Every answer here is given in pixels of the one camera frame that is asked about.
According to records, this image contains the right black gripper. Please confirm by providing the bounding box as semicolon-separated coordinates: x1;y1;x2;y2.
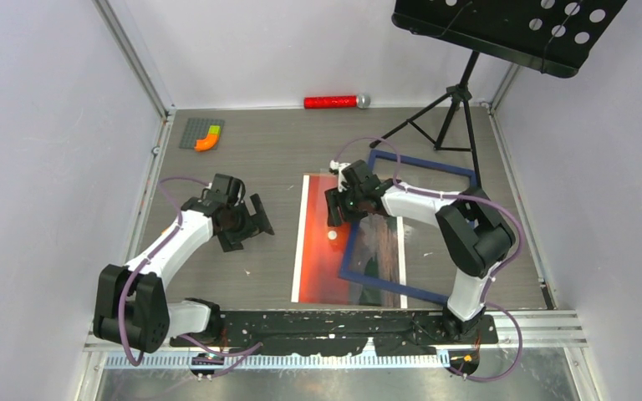
326;185;370;229

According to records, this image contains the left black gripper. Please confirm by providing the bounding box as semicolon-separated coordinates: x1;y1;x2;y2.
218;195;273;252

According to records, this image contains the red sunset photo print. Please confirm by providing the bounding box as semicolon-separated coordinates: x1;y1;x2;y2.
291;173;408;308

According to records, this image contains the blue wooden picture frame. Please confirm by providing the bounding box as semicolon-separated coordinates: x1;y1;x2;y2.
337;149;479;307

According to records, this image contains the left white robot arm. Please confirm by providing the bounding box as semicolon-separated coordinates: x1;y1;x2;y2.
93;174;274;365

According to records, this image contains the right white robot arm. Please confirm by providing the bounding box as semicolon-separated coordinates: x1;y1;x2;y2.
324;160;517;343

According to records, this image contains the orange curved toy block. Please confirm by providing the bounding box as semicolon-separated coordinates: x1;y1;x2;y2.
193;132;220;152

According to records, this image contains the green toy brick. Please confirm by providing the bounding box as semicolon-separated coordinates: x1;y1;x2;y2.
207;124;222;136

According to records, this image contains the grey building baseplate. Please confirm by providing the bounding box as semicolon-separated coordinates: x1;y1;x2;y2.
178;118;225;150

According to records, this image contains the red toy microphone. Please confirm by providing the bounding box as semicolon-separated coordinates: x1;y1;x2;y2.
303;94;371;109

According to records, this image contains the black music stand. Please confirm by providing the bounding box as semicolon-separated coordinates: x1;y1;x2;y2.
369;0;626;186

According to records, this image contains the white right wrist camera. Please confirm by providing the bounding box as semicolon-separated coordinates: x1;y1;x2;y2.
329;160;350;192

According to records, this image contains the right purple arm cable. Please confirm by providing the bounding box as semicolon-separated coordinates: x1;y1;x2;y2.
334;137;524;384

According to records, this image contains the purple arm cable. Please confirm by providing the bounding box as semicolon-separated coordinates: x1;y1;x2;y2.
334;137;524;384
119;176;264;379

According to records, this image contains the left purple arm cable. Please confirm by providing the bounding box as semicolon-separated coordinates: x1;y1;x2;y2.
119;176;264;379

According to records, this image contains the aluminium front rail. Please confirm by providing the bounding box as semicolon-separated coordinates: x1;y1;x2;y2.
84;311;588;372

